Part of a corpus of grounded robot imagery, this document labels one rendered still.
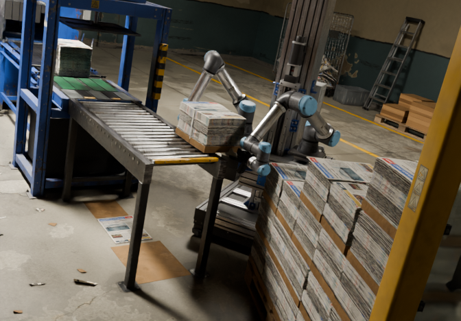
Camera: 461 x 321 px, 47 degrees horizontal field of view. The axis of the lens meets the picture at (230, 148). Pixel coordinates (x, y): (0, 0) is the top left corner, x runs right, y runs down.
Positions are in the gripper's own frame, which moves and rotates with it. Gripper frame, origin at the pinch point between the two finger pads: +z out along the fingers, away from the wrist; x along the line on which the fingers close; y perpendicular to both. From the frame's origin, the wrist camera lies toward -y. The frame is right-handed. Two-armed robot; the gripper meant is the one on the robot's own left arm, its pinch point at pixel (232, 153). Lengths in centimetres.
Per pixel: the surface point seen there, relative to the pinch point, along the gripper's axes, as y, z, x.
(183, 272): -80, -7, 23
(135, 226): -40, -12, 67
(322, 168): 27, -91, 17
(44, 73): 15, 122, 87
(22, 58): 13, 182, 86
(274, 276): -48, -69, 6
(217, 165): -3.9, -10.5, 17.8
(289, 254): -26, -81, 12
